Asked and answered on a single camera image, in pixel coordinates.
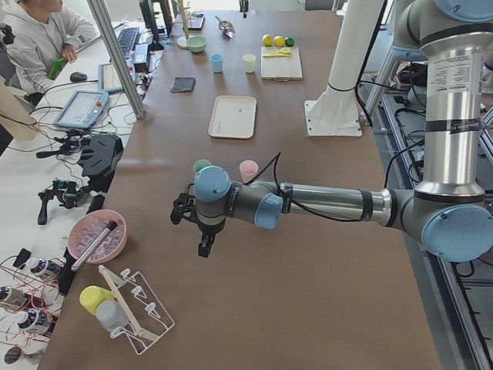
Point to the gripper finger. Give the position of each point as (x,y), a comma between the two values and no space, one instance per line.
(205,245)

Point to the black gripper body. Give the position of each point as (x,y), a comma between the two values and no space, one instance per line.
(208,230)

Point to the green cup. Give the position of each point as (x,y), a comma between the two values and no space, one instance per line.
(200,164)

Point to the pink cup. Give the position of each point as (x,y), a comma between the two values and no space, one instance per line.
(248,170)

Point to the cream yellow cup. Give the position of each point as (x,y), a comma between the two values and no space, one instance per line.
(249,62)

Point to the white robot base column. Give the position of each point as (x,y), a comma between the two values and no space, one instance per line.
(335,112)

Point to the cream rabbit tray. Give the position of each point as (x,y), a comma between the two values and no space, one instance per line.
(233,117)

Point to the metal tube in bowl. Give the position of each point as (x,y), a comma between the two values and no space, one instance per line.
(92,246)

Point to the pink bowl with ice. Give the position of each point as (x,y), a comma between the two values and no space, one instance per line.
(93,225)

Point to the grey plastic cup on rack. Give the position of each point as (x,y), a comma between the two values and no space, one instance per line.
(111,315)

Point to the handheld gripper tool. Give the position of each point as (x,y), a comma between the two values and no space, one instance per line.
(67,192)

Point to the grey folded cloth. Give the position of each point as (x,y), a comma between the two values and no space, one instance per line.
(183,84)

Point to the yellow plastic cup on rack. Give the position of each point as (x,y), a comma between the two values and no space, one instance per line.
(92,296)

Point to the teach pendant front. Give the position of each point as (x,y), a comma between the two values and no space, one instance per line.
(82,110)

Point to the teach pendant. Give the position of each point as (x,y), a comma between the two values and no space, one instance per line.
(82,110)
(108,80)

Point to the teach pendant rear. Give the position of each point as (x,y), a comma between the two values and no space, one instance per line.
(108,80)

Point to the blue cup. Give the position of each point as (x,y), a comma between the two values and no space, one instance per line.
(216,61)

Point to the green bowl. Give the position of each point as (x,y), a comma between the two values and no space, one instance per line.
(196,44)

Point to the wooden mug tree stand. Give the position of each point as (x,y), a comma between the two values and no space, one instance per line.
(181,19)

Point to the bamboo cutting board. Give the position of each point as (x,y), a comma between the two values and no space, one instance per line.
(281,69)

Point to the computer mouse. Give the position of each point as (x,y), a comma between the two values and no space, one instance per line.
(78,77)

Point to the yellow toy knife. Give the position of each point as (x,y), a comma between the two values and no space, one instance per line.
(276,55)

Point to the black keyboard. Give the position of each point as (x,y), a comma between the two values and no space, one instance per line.
(127,39)

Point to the metal scoop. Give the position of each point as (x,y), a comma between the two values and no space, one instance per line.
(226,27)

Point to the whole lemon outer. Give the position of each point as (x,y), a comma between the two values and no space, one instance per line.
(267,40)

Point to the whole lemon near lime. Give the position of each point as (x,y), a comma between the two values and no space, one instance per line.
(279,41)

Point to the black monitor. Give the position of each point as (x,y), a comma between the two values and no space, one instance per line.
(157,17)

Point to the green lime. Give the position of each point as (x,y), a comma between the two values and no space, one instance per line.
(289,42)

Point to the seated person in hoodie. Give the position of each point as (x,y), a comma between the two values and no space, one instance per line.
(44,31)

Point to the white wire dish rack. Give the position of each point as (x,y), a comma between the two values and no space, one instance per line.
(149,320)

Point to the aluminium frame post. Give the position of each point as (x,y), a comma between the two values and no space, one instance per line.
(103,21)

